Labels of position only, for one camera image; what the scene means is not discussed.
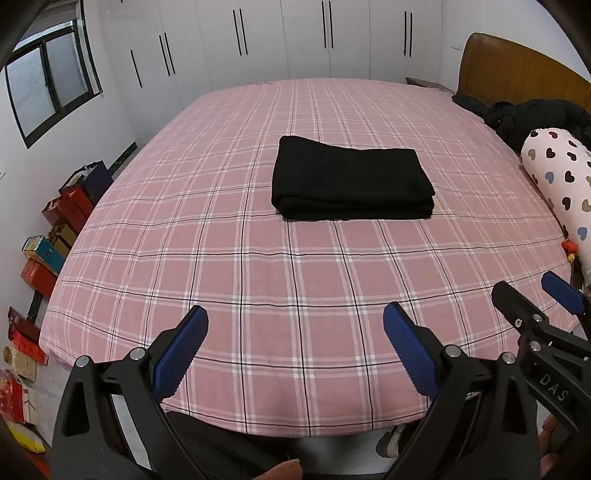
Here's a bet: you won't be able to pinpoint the white wardrobe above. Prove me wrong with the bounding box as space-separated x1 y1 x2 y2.
82 0 445 100

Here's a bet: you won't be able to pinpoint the dark blue paper bag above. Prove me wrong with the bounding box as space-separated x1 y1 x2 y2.
59 160 115 206

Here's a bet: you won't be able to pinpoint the person's right hand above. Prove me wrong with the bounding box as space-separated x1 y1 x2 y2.
539 412 573 459

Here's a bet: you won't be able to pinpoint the black pants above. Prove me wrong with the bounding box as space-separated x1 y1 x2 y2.
271 135 436 221

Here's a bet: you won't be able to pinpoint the row of gift boxes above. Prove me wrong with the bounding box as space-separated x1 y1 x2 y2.
0 187 95 428

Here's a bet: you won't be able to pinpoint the pink plaid bed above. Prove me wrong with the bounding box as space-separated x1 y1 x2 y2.
39 78 583 438

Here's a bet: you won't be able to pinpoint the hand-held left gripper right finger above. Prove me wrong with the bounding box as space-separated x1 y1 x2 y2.
382 302 541 480

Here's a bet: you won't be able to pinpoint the grey shoe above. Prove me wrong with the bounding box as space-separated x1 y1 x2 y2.
375 424 408 459

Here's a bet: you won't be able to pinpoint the heart print pillow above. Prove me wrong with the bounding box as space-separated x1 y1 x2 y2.
521 128 591 283

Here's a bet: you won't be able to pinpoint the person's left hand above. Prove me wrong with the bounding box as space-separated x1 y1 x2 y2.
257 462 304 480

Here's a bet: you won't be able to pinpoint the black framed window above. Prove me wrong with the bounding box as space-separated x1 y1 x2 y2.
4 32 103 149

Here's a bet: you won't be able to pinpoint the black jacket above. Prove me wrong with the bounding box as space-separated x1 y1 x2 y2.
451 92 591 153

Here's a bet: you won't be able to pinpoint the yellow packet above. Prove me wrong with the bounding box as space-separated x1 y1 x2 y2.
8 421 47 454

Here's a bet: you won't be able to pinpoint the wooden headboard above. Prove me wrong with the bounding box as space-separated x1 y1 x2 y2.
455 32 591 121

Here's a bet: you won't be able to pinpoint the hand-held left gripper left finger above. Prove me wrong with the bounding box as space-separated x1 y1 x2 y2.
53 305 218 480

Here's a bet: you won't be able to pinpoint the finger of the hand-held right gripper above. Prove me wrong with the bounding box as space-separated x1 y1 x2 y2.
492 281 556 339
541 271 591 319

